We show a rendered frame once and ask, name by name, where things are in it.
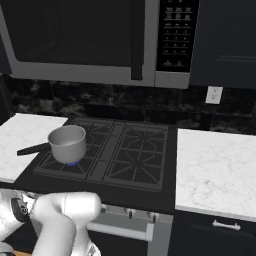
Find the white wall outlet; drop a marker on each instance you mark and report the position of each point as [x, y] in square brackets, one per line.
[214, 95]

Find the dark blue wall cupboard door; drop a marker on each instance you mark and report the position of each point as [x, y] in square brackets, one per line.
[226, 40]

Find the dark oven door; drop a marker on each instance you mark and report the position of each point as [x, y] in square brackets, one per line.
[116, 246]

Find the dark blue drawer front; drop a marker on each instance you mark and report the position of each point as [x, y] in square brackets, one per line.
[206, 241]

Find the silver stove knob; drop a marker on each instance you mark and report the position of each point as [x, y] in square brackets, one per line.
[104, 208]
[153, 217]
[129, 213]

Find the silver black microwave oven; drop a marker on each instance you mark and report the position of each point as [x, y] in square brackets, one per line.
[83, 36]

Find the black gas stove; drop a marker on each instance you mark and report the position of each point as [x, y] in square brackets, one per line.
[133, 156]

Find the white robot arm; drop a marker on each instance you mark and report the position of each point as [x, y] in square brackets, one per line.
[56, 220]

